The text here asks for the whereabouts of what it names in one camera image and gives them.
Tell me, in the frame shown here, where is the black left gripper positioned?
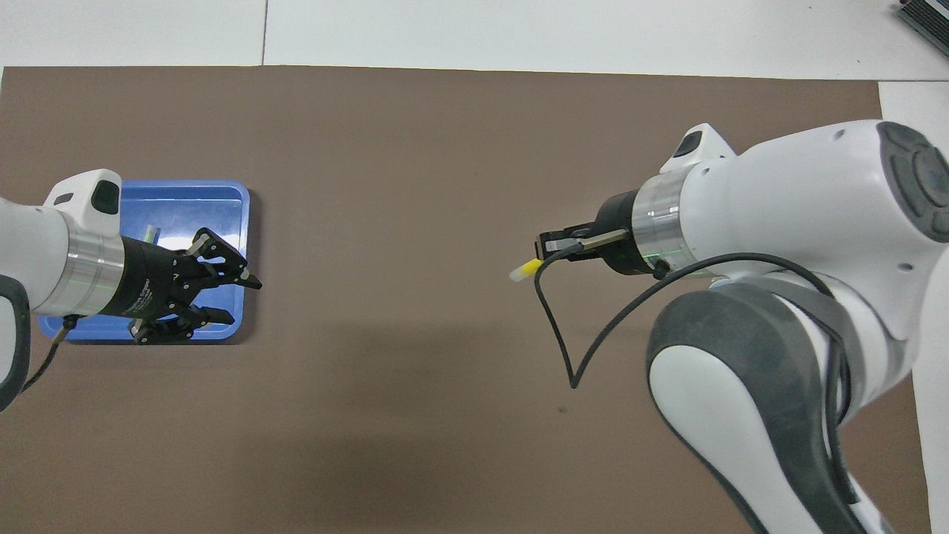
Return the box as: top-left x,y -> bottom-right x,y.
96,228 -> 262,346

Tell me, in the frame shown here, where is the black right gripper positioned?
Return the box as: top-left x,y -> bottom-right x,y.
535,191 -> 646,277

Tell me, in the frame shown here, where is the blue plastic tray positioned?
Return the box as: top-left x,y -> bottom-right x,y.
37,179 -> 251,343

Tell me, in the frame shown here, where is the brown table mat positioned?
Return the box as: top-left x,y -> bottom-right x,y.
0,65 -> 932,534

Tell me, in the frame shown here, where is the dark grey ribbed device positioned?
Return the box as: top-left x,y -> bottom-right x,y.
896,0 -> 949,47

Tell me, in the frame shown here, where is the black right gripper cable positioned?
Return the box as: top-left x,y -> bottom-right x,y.
534,228 -> 861,520

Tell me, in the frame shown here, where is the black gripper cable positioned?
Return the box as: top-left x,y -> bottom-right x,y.
21,314 -> 81,394
534,228 -> 861,520

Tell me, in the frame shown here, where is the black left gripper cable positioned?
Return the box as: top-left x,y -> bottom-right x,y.
21,314 -> 81,394

